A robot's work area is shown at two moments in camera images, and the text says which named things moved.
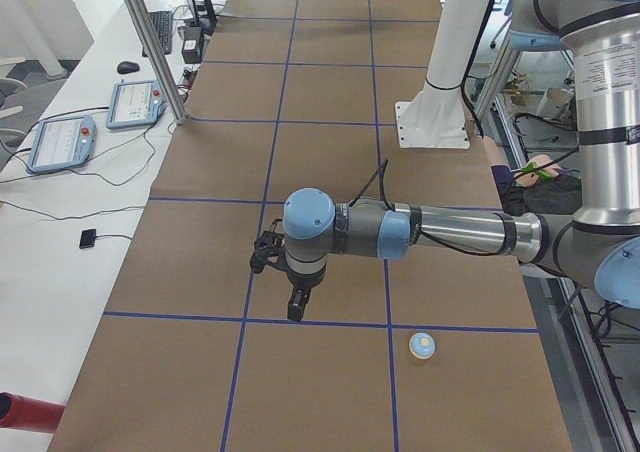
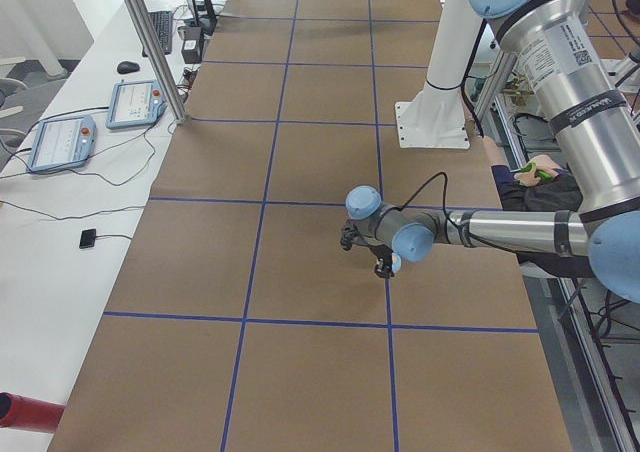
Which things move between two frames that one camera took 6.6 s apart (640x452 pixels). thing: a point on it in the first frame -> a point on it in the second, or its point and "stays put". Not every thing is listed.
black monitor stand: x=207 y=23 stays put
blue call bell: x=422 y=345 -> x=396 y=262
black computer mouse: x=124 y=67 stays put
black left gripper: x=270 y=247 -> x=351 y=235
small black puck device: x=88 y=238 stays put
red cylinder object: x=27 y=414 stays put
